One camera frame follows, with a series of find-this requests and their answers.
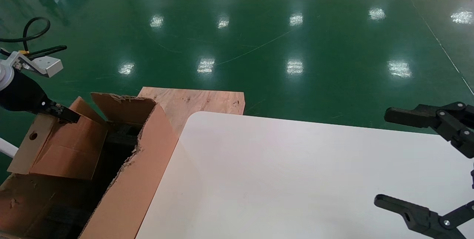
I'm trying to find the white tube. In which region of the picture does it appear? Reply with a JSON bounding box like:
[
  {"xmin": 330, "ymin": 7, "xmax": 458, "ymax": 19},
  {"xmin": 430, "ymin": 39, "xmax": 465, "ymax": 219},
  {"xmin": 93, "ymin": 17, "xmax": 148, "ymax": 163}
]
[{"xmin": 0, "ymin": 138, "xmax": 19, "ymax": 158}]

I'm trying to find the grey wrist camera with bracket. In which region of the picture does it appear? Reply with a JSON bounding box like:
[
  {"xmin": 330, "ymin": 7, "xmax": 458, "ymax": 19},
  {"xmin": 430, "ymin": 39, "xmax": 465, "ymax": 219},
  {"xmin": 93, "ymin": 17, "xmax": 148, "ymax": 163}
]
[{"xmin": 0, "ymin": 51, "xmax": 64, "ymax": 78}]

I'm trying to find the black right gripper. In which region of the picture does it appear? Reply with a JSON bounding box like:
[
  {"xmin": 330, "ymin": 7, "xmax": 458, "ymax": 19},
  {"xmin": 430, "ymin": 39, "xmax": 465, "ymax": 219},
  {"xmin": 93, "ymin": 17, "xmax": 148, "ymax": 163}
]
[{"xmin": 373, "ymin": 102, "xmax": 474, "ymax": 239}]

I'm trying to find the black foam insert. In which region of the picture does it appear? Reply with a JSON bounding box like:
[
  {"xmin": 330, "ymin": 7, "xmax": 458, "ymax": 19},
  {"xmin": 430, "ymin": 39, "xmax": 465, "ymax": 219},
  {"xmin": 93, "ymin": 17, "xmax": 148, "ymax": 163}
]
[
  {"xmin": 106, "ymin": 122, "xmax": 143, "ymax": 148},
  {"xmin": 45, "ymin": 205, "xmax": 90, "ymax": 239}
]

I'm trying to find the wooden plywood board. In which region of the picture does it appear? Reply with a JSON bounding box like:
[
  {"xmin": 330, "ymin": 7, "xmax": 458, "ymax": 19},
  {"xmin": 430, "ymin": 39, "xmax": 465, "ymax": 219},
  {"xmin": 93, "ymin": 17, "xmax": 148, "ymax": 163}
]
[{"xmin": 138, "ymin": 87, "xmax": 245, "ymax": 137}]

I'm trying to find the large open cardboard box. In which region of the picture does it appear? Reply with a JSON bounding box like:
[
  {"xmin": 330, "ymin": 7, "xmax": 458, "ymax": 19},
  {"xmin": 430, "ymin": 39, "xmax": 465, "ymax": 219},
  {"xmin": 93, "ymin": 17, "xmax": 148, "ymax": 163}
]
[{"xmin": 0, "ymin": 92, "xmax": 179, "ymax": 239}]

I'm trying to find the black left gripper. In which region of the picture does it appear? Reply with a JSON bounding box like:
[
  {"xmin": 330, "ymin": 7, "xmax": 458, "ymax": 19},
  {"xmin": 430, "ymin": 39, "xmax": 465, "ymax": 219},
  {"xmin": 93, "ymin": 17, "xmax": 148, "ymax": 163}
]
[{"xmin": 0, "ymin": 70, "xmax": 81, "ymax": 124}]

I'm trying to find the black cable with yellow tip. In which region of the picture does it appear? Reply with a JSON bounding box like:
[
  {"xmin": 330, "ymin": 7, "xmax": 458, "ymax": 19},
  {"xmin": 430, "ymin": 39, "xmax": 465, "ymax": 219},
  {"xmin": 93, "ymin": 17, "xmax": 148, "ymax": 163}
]
[{"xmin": 0, "ymin": 17, "xmax": 51, "ymax": 54}]

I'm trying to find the small cardboard box with hole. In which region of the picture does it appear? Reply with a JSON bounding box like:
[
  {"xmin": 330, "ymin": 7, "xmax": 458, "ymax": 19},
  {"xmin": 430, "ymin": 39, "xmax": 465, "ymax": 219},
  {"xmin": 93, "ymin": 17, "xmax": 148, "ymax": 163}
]
[{"xmin": 7, "ymin": 97, "xmax": 109, "ymax": 181}]

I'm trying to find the short black looped cable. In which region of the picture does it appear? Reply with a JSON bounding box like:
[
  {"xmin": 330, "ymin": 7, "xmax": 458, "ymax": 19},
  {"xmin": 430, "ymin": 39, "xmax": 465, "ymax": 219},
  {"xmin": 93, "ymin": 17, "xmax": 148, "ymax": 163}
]
[{"xmin": 27, "ymin": 45, "xmax": 68, "ymax": 58}]

